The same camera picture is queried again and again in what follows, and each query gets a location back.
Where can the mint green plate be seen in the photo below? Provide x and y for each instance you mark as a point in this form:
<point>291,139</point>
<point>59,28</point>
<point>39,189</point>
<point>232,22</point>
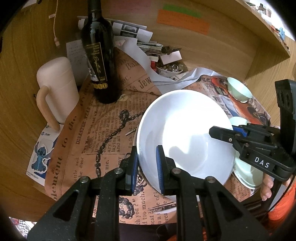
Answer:
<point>247,173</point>

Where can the printed paper sheets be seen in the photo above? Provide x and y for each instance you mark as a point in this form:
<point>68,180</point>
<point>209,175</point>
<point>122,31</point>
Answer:
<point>138,32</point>

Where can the newspaper print paper mat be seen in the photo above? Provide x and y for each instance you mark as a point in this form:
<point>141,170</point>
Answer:
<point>104,120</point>

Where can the dark wine bottle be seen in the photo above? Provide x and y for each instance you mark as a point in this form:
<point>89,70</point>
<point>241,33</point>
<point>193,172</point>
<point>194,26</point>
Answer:
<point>99,69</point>

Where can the orange sticky note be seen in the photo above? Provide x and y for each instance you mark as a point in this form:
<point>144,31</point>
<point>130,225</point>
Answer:
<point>182,22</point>

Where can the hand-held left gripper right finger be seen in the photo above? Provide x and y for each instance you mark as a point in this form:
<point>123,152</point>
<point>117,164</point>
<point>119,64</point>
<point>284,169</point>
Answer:
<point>159,166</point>

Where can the wooden shelf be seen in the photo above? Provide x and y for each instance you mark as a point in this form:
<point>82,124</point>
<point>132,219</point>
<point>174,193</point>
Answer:
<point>266,27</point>

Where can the stack of cards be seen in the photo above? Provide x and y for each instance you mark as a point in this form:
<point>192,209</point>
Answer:
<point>150,49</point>

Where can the blue cartoon sticker card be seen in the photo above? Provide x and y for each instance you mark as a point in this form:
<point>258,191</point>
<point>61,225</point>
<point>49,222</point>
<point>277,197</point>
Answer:
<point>39,157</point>

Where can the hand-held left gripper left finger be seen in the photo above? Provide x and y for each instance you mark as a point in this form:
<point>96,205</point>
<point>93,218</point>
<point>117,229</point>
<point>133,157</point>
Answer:
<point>134,166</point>

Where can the stack of papers and magazines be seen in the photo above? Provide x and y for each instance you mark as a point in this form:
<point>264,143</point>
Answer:
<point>136,53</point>

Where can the orange clothing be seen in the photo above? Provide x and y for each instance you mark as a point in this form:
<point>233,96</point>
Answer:
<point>284,204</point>

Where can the small blue object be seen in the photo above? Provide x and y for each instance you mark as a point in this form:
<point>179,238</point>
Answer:
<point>282,33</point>

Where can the mint green bowl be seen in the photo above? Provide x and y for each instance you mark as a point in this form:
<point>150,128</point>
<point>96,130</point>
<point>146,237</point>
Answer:
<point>240,91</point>

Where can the small bowl of coins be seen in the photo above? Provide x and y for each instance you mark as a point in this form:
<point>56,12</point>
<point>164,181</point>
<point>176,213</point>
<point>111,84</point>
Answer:
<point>170,69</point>

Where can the white handwritten note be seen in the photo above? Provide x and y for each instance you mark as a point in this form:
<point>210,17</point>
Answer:
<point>74,58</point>

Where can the large white plate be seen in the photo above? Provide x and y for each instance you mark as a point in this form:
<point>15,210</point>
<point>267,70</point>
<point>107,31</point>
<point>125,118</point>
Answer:
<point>185,115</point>

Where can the small white card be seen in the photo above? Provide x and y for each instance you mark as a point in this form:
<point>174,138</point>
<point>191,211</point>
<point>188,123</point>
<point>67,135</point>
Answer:
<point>172,57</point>

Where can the person's right hand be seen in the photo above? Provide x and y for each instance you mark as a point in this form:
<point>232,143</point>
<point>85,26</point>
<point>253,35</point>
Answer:
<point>267,187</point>

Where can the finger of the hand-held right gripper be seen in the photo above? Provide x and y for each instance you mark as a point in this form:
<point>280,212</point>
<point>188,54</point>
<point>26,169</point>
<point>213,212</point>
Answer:
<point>240,130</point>
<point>222,134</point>

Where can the green sticky note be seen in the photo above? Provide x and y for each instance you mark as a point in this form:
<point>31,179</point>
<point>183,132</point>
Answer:
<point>182,9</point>

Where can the pink sticky note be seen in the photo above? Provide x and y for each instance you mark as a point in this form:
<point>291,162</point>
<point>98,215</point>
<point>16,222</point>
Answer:
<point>124,9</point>

